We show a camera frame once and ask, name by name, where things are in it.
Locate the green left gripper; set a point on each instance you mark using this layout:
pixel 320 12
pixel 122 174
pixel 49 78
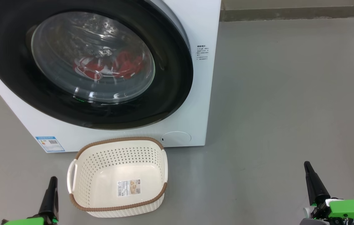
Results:
pixel 27 222

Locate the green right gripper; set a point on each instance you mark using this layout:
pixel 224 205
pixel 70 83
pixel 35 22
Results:
pixel 352 209

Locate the black round door with glass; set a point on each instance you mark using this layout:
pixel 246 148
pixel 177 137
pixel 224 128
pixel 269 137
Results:
pixel 8 62

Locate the red garment with white print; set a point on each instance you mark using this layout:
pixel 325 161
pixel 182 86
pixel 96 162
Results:
pixel 128 64

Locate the cream perforated basket brown rim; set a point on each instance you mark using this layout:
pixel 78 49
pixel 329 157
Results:
pixel 102 172

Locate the printed food package label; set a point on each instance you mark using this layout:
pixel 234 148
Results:
pixel 128 187

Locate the white front-load washing machine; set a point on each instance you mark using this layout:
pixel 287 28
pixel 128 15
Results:
pixel 183 18

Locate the blue energy label sticker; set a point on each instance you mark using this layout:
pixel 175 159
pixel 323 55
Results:
pixel 49 143

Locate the round white filter cover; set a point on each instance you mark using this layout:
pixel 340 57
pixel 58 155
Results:
pixel 177 138

